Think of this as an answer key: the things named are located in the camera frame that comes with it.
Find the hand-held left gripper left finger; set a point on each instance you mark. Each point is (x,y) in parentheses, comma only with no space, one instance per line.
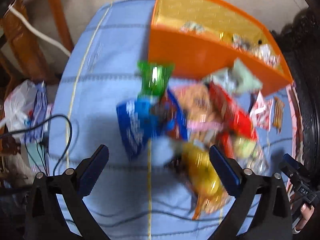
(95,170)

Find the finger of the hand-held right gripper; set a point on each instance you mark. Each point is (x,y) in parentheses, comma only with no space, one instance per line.
(290,163)

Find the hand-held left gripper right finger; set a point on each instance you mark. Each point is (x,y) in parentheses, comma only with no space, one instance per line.
(225,172)

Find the small yellow cake packet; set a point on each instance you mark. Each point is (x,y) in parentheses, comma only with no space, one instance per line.
(202,175)

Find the large clear yellow cake packet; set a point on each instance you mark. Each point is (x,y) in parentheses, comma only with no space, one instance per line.
(246,150)

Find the orange biscuit packet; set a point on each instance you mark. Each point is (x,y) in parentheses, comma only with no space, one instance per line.
(278,115)

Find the pink snack packet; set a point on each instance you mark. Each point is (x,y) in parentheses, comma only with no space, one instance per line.
(205,125)

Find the blue white snack packet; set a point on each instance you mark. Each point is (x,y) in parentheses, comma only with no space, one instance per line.
(132,127)

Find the red white snack packet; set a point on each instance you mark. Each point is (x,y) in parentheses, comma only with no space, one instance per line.
(262,112)

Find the red chips packet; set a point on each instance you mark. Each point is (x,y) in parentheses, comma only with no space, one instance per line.
(232,110)

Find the blue brown cookie packet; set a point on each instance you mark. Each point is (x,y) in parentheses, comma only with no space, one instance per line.
(172,122)

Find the pale green snack packet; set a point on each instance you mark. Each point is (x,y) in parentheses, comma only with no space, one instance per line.
(243,78)

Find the clear white snack packet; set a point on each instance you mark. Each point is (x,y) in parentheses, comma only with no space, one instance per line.
(268,53)

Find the orange plastic bin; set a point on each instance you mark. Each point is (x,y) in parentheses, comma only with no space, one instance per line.
(195,57)

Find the person's right hand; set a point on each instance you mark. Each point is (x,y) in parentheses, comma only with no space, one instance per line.
(306,212)

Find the pink cloth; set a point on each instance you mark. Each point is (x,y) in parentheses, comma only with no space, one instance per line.
(293,110)

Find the dark carved wooden furniture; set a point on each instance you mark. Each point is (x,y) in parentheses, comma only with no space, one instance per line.
(310,92)

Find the blue plaid cloth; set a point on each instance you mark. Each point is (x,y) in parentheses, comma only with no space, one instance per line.
(105,92)

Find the pale purple plastic bag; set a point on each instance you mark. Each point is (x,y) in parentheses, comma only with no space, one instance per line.
(40,110)

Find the white plastic bag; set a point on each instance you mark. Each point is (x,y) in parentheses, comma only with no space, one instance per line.
(17,105)

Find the carved wooden chair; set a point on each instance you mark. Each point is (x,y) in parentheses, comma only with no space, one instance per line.
(22,40)

